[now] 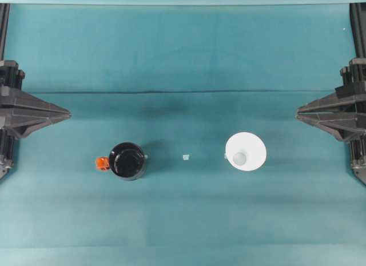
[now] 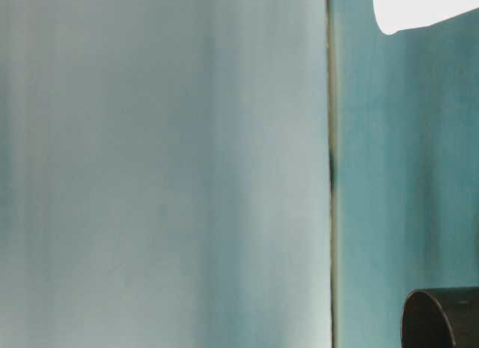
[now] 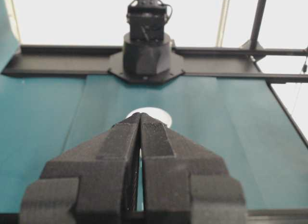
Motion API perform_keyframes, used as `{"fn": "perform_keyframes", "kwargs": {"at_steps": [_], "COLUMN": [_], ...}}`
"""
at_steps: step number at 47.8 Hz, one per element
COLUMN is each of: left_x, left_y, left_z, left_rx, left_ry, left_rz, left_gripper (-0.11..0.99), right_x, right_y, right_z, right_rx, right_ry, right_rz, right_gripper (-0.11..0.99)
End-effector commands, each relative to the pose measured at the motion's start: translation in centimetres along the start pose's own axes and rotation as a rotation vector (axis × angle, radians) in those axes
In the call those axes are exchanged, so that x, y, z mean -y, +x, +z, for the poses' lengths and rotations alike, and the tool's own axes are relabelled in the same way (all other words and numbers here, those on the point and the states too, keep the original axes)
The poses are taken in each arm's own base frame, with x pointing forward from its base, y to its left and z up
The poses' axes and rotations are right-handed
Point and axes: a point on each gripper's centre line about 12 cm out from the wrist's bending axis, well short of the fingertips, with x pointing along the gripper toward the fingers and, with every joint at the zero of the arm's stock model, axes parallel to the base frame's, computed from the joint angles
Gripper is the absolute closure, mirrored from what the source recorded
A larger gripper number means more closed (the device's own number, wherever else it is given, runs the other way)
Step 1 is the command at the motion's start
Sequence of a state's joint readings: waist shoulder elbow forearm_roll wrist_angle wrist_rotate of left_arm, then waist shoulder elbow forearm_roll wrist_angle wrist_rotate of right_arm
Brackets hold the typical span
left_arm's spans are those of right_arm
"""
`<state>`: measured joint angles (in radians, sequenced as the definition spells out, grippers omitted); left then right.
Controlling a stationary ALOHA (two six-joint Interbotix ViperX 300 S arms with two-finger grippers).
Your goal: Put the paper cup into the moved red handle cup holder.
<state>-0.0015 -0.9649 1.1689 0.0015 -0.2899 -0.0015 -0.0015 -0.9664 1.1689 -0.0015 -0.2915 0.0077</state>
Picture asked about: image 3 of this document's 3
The black table frame rail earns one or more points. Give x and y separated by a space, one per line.
60 62

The beige window frame bar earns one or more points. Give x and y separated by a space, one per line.
14 17
223 17

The black vertical frame post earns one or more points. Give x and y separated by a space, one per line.
258 17

